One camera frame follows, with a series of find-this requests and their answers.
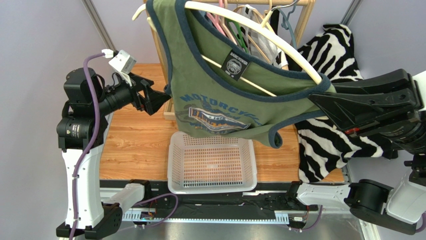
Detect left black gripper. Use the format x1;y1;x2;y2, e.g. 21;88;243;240
92;70;170;116

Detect green tank top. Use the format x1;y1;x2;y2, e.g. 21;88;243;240
146;0;335;149

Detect pink hanger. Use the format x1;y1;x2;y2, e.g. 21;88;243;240
205;12;236;43

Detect cream hanger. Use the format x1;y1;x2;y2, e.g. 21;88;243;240
131;0;330;121

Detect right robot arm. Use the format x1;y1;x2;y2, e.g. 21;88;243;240
287;69;426;235

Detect green hanger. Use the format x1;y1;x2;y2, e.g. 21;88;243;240
226;18;249;53

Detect grey blue hanger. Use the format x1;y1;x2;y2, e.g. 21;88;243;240
269;0;299;49

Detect striped tank top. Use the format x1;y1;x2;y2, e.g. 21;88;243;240
238;4;289;70

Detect beige wooden hanger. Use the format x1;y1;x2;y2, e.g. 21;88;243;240
227;0;290;67

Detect wooden clothes rack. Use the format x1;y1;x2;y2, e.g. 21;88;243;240
147;0;321;121

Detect zebra print blanket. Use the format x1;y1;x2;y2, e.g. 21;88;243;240
295;24;398;183

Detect white plastic basket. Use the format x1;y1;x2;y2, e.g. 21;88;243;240
167;131;258;195

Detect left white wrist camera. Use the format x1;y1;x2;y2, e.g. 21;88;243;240
108;50;137;86

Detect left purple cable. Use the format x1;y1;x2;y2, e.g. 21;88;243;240
68;49;116;240

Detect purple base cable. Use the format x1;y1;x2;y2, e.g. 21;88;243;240
134;191;180;228

